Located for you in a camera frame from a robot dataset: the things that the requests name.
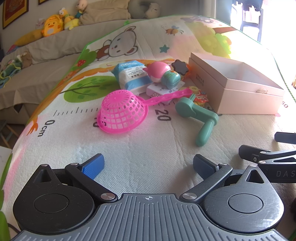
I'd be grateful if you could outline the green plastic crank handle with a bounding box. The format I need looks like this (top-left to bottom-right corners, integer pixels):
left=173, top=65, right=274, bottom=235
left=174, top=96, right=219, bottom=146

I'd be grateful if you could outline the wooden stool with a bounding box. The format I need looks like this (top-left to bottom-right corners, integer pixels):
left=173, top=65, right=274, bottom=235
left=0, top=119, right=19, bottom=146

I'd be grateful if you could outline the green cloth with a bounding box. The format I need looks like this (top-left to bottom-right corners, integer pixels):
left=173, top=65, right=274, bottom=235
left=0, top=58, right=23, bottom=87

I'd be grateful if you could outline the grey bear neck pillow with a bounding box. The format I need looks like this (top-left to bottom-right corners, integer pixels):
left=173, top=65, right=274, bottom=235
left=128, top=0, right=162, bottom=19

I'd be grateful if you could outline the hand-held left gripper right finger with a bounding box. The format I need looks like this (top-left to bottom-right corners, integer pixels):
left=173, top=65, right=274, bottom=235
left=180, top=154, right=272, bottom=204

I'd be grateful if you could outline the grey covered sofa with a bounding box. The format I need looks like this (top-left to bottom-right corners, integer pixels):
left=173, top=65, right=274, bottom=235
left=0, top=9, right=167, bottom=126

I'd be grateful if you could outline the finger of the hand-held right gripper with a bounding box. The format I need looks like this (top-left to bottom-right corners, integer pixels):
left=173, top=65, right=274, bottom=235
left=239, top=145, right=296, bottom=163
left=275, top=132, right=296, bottom=143

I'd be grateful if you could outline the cartoon printed play mat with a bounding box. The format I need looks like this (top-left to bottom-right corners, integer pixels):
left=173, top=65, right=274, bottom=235
left=0, top=14, right=296, bottom=241

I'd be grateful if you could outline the beige pillow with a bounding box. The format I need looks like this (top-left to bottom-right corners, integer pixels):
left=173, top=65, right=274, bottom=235
left=80, top=0, right=131, bottom=25

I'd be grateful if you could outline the long yellow plush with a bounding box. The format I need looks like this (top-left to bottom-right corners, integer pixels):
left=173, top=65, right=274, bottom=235
left=14, top=29, right=44, bottom=47

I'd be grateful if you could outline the yellow toy with black cap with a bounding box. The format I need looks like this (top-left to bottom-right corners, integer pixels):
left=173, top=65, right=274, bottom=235
left=171, top=59, right=191, bottom=77

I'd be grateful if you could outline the small yellow plush toy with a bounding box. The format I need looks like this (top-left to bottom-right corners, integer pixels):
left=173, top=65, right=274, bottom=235
left=58, top=7, right=80, bottom=30

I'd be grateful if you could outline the dark chair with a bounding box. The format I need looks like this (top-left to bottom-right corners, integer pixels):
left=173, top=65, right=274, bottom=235
left=239, top=20, right=264, bottom=41

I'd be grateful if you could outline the white plastic box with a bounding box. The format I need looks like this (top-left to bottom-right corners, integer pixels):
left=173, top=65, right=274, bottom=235
left=146, top=80, right=185, bottom=102

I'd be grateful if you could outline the teal egg toy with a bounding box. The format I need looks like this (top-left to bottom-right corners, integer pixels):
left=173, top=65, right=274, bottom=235
left=161, top=71, right=181, bottom=90

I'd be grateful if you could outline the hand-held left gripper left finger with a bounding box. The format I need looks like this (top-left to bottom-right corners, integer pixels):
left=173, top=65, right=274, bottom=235
left=32, top=153, right=119, bottom=203

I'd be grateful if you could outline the cartoon boy doll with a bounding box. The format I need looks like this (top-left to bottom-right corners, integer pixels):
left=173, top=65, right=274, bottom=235
left=74, top=0, right=88, bottom=19

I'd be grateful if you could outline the blue white tissue packet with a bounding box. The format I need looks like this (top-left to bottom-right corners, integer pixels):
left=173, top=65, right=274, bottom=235
left=112, top=61, right=158, bottom=91

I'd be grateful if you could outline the pink egg toy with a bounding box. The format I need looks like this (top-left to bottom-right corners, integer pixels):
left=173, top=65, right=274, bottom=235
left=142, top=61, right=171, bottom=83

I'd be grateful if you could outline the pink plastic strainer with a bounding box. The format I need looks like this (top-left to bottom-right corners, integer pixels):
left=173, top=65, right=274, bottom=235
left=97, top=89, right=193, bottom=134

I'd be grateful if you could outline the yellow duck plush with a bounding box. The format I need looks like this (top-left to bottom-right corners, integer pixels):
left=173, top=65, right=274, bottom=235
left=42, top=14, right=64, bottom=37

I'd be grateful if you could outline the large framed picture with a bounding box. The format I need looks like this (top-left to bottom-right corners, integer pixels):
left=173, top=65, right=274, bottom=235
left=2, top=0, right=29, bottom=29

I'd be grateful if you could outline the colourful cartoon keychain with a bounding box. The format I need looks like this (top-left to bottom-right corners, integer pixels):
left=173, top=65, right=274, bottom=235
left=185, top=86, right=210, bottom=106

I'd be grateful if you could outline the pink cardboard box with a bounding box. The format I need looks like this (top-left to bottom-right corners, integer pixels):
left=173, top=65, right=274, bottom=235
left=188, top=52, right=286, bottom=115

